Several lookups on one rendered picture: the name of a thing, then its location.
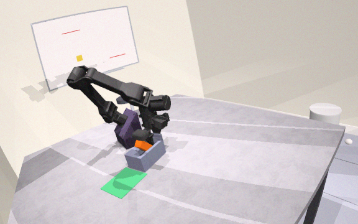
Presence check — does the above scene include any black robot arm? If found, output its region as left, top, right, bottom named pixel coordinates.
left=67, top=65, right=171, bottom=129

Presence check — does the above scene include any orange l-shaped part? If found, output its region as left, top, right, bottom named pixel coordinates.
left=135, top=141, right=152, bottom=151

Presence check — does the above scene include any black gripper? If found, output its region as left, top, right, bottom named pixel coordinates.
left=131, top=111, right=161, bottom=145

